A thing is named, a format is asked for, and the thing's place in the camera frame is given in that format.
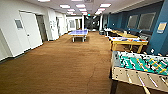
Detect yellow wooden gaming table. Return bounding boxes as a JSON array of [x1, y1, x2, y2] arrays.
[[108, 35, 150, 54]]

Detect long wooden table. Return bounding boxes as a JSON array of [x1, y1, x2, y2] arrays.
[[110, 29, 125, 37], [116, 31, 139, 39]]

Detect dark framed window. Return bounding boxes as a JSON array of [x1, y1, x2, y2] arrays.
[[126, 14, 139, 30], [137, 12, 157, 33]]

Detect blue ping pong table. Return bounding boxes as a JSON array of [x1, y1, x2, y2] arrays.
[[67, 29, 90, 43]]

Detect yellow wall sign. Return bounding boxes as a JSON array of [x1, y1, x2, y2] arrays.
[[156, 21, 168, 34]]

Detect small white table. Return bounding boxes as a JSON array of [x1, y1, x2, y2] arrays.
[[103, 28, 113, 37]]

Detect white door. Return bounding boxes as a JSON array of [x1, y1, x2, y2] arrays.
[[18, 11, 44, 50]]

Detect small grey door sign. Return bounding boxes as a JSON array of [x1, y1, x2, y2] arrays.
[[14, 19, 24, 30]]

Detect foosball gaming table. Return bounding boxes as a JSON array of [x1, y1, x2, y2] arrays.
[[108, 49, 168, 94]]

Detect dark trash bin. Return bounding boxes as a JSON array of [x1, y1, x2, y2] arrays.
[[99, 29, 105, 36]]

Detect steel elevator door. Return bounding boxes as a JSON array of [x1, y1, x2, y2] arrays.
[[35, 14, 49, 43]]

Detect rectangular ceiling light panel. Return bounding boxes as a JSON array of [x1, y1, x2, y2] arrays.
[[67, 8, 77, 12], [59, 4, 72, 9], [75, 3, 87, 9], [96, 8, 106, 12], [78, 8, 88, 12], [99, 3, 112, 8]]

